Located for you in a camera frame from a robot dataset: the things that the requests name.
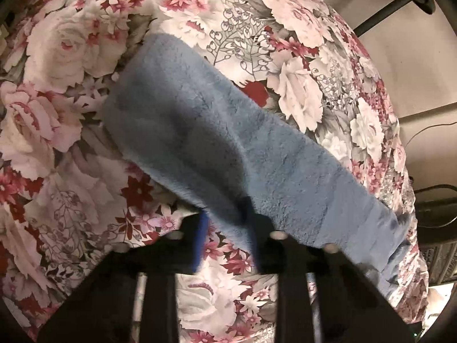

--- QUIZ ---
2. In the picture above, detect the thin dark cable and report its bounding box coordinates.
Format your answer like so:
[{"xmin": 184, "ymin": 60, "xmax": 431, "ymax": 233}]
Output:
[{"xmin": 403, "ymin": 121, "xmax": 457, "ymax": 151}]

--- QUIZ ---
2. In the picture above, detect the floral bed sheet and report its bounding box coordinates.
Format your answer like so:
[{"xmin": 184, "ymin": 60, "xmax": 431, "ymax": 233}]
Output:
[{"xmin": 0, "ymin": 0, "xmax": 429, "ymax": 343}]

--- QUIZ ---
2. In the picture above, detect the blue fleece cloth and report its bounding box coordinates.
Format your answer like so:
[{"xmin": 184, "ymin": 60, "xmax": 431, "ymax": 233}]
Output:
[{"xmin": 102, "ymin": 34, "xmax": 409, "ymax": 299}]

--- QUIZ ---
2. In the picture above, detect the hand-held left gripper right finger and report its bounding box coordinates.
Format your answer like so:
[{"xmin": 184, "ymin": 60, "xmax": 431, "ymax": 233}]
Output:
[{"xmin": 246, "ymin": 199, "xmax": 422, "ymax": 343}]

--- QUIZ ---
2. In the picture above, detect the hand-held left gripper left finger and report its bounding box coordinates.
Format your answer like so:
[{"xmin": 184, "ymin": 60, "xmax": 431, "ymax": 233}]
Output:
[{"xmin": 37, "ymin": 214, "xmax": 209, "ymax": 343}]

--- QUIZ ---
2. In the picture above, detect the black grilled appliance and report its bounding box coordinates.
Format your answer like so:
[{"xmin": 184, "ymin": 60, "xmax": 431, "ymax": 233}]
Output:
[{"xmin": 414, "ymin": 184, "xmax": 457, "ymax": 287}]

